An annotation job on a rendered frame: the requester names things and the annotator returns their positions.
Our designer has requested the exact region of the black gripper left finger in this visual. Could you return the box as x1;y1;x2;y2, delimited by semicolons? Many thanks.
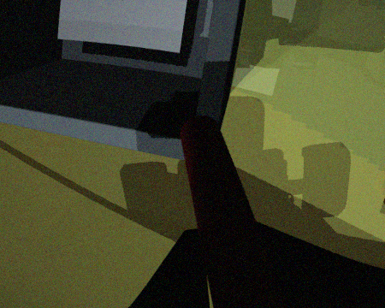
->
128;229;210;308

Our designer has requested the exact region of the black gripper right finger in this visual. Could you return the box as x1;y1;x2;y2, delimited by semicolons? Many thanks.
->
257;222;385;308

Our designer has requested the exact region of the dark red peg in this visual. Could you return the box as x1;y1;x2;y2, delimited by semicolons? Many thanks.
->
180;115;287;308

